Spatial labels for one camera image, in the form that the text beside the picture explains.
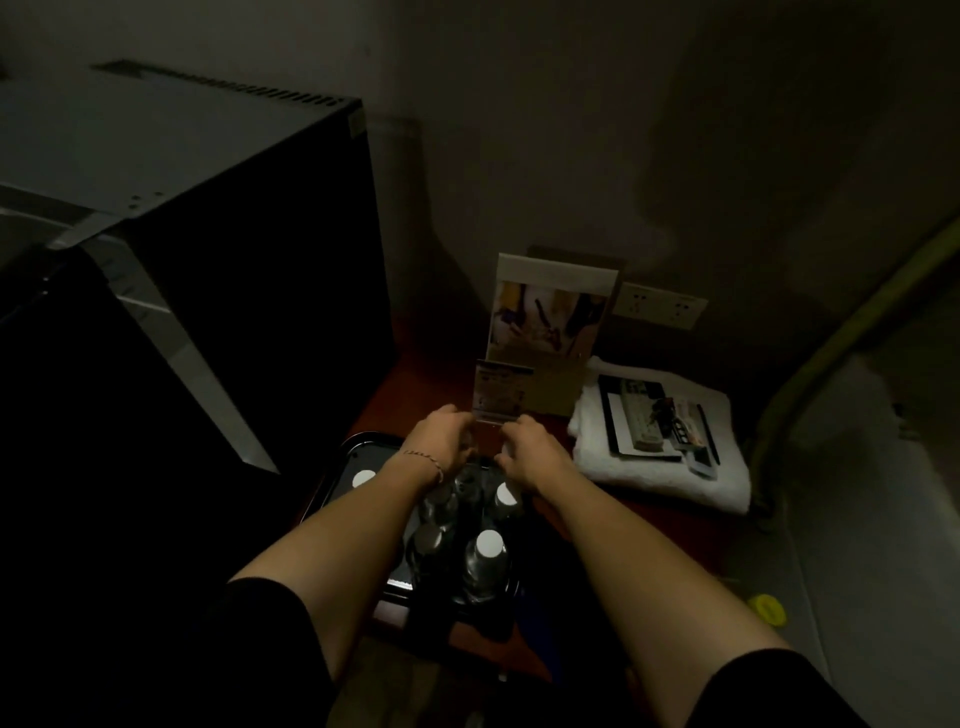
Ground person's left hand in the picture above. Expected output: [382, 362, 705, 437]
[382, 404, 475, 485]

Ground person's right hand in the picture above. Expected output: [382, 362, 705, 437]
[494, 414, 579, 504]

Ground black mini fridge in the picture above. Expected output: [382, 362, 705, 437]
[0, 59, 399, 526]

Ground person's left forearm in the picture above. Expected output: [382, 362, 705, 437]
[232, 461, 444, 680]

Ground person's right forearm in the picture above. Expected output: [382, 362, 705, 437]
[539, 479, 789, 725]

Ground person's black left sleeve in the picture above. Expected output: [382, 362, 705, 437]
[194, 577, 339, 728]

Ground person's black sleeve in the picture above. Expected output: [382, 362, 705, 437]
[194, 577, 339, 728]
[686, 648, 871, 728]

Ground yellow capped liquid bottle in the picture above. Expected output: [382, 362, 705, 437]
[748, 593, 789, 628]

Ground person's black right sleeve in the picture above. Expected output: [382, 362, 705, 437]
[686, 648, 871, 728]

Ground red wooden side cabinet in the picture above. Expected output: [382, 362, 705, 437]
[348, 329, 751, 680]

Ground remote controls on black folder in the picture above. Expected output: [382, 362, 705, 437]
[597, 374, 684, 461]

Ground black serving tray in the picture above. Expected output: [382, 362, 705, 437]
[299, 432, 526, 610]

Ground white folded towel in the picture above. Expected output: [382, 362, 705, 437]
[567, 356, 753, 517]

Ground printed brochure stand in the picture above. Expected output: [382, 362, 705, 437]
[472, 252, 620, 426]

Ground small grey remote control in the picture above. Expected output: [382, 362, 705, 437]
[667, 397, 718, 478]

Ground black pen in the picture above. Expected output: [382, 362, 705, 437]
[695, 403, 724, 469]

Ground braided wrist bracelet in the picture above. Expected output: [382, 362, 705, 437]
[401, 448, 445, 486]

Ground white double wall socket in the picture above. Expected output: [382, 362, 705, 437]
[613, 282, 709, 332]

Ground green wall pipe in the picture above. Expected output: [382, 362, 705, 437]
[749, 217, 960, 519]

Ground white wall panel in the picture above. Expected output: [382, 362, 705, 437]
[787, 359, 960, 728]

